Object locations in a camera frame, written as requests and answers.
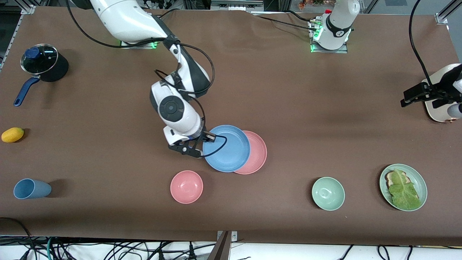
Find blue plate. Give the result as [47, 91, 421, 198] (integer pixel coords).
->
[202, 125, 251, 173]

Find pink plate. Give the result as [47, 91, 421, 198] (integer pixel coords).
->
[233, 130, 268, 175]

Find beige toaster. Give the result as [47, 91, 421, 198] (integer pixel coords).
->
[422, 63, 462, 124]

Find pink bowl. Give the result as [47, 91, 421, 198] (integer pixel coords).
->
[170, 170, 204, 204]

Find green plate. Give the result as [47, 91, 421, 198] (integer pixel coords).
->
[379, 164, 428, 212]

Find toast bread slice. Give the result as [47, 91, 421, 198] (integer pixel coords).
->
[384, 170, 408, 188]

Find green lettuce leaf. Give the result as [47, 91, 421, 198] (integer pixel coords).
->
[388, 169, 421, 211]

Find green bowl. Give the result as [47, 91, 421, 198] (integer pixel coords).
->
[311, 177, 345, 211]

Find orange background items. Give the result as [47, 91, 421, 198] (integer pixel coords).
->
[298, 0, 334, 9]

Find blue cup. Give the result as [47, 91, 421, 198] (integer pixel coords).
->
[13, 178, 52, 200]

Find glass lid blue knob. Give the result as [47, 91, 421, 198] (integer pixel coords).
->
[21, 44, 58, 75]

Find yellow lemon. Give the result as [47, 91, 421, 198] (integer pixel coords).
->
[1, 127, 25, 143]

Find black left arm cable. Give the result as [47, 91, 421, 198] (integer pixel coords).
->
[409, 0, 433, 85]

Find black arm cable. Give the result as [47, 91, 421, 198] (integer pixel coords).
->
[409, 0, 433, 85]
[66, 0, 228, 158]

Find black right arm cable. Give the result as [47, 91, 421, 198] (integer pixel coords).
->
[66, 0, 228, 158]

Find aluminium table corner rail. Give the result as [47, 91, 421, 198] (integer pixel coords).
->
[0, 5, 36, 69]
[435, 0, 462, 25]

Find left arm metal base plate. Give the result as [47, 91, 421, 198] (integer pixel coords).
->
[309, 18, 349, 54]

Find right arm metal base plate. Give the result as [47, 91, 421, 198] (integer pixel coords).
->
[120, 40, 159, 49]

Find dark camera mount post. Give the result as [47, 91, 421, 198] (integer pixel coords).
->
[206, 231, 232, 260]

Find black base cable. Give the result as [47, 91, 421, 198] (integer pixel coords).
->
[253, 10, 318, 32]
[159, 8, 181, 19]

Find aluminium frame bar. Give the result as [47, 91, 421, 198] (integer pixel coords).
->
[210, 0, 265, 12]

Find black floor cable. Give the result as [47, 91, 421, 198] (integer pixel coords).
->
[0, 217, 36, 260]

